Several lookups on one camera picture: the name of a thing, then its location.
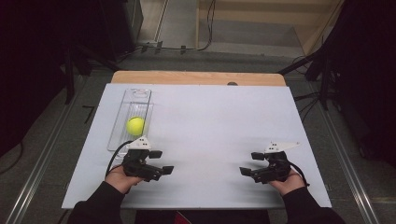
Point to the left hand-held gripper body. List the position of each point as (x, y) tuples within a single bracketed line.
[(138, 163)]

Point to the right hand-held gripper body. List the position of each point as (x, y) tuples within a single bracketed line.
[(275, 165)]

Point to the yellow tennis ball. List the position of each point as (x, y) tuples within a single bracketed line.
[(135, 126)]

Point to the clear plastic tray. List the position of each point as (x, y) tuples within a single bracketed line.
[(137, 102)]

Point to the person's right hand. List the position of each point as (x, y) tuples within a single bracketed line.
[(289, 183)]

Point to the person's left hand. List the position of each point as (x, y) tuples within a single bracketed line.
[(120, 182)]

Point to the white board sheet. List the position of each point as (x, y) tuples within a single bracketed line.
[(211, 124)]

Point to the person's dark clothing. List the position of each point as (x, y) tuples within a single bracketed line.
[(202, 217)]

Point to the wooden table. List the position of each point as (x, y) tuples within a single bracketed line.
[(193, 77)]

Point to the black metal stand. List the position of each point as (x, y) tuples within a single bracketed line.
[(69, 77), (323, 84)]

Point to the wooden step platform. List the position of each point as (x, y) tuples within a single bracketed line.
[(258, 31)]

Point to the black curtain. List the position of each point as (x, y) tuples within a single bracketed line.
[(37, 56), (370, 77)]

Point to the metal floor rail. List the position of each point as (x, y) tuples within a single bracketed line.
[(40, 161), (345, 161)]

